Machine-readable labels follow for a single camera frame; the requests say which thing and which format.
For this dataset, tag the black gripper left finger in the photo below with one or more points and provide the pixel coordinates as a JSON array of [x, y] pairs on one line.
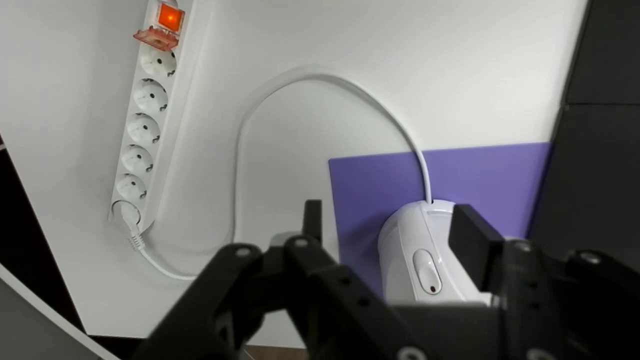
[[332, 300]]

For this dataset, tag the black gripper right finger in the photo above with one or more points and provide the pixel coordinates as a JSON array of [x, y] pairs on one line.
[[532, 292]]

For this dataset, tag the purple mat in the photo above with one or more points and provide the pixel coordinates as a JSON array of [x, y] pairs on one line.
[[480, 187]]

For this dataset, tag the white power strip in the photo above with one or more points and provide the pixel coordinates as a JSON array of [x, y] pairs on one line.
[[150, 112]]

